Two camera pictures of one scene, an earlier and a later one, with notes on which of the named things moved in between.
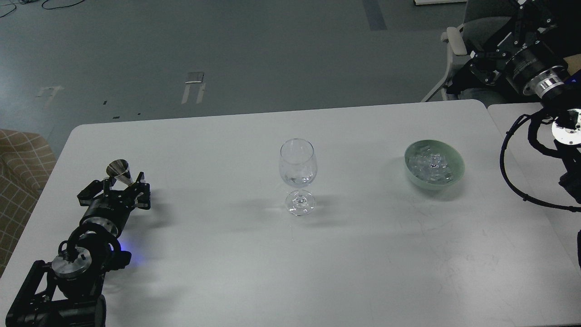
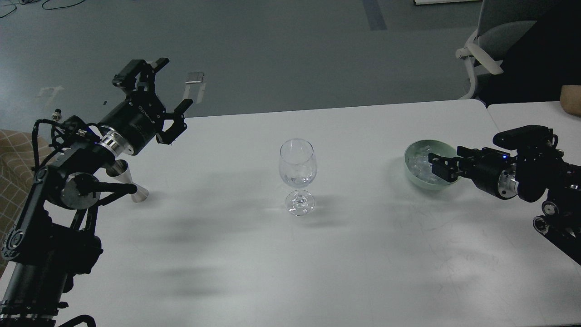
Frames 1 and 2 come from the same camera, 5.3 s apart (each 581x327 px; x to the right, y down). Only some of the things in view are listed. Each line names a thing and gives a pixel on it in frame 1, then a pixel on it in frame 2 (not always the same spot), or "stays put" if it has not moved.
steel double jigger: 119,169 stays put
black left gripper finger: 142,193 -> 179,126
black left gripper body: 110,211 -> 136,120
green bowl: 433,165 stays put
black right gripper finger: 488,75 -> 448,173
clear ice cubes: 432,164 stays put
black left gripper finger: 96,187 -> 137,79
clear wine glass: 298,166 stays put
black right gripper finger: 533,17 -> 441,162
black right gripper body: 538,64 -> 492,170
